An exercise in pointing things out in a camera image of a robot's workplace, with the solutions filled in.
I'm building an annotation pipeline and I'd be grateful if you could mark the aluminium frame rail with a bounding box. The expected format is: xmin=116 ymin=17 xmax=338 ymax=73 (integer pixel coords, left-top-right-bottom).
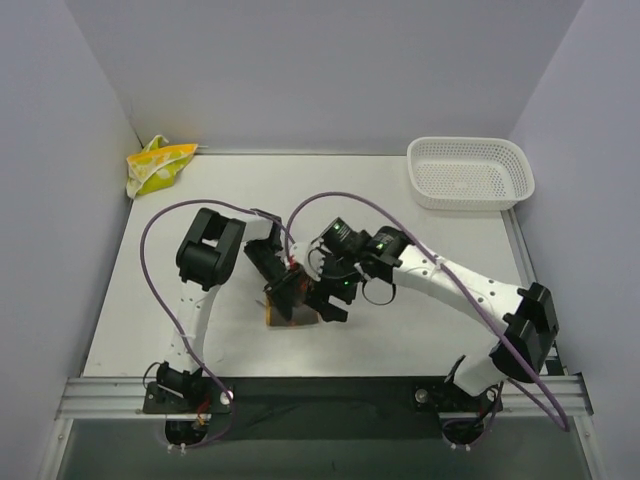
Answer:
xmin=56 ymin=376 xmax=594 ymax=420

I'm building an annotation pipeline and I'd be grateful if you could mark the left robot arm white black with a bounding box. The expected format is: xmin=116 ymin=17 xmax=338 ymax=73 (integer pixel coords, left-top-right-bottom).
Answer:
xmin=156 ymin=207 xmax=284 ymax=412

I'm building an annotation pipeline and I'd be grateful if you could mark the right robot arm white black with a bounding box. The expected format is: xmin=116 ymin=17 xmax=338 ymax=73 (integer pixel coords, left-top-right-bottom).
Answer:
xmin=291 ymin=219 xmax=559 ymax=410

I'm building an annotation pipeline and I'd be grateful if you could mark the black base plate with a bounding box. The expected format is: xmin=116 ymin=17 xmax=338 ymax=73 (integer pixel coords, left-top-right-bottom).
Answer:
xmin=164 ymin=398 xmax=501 ymax=445

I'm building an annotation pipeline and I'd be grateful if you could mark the yellow green crumpled towel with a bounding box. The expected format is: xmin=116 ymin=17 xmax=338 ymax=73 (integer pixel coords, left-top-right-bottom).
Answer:
xmin=125 ymin=135 xmax=199 ymax=199

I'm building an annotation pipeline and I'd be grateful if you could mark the white plastic perforated basket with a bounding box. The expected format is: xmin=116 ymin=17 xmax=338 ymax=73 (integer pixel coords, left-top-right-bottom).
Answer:
xmin=406 ymin=136 xmax=535 ymax=212

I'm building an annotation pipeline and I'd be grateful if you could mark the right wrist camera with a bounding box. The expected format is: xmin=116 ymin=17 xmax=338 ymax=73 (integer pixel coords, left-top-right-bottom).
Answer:
xmin=290 ymin=217 xmax=371 ymax=281

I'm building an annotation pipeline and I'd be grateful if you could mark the orange grey towel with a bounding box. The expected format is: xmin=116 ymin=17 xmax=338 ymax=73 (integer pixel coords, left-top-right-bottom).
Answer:
xmin=256 ymin=289 xmax=320 ymax=328

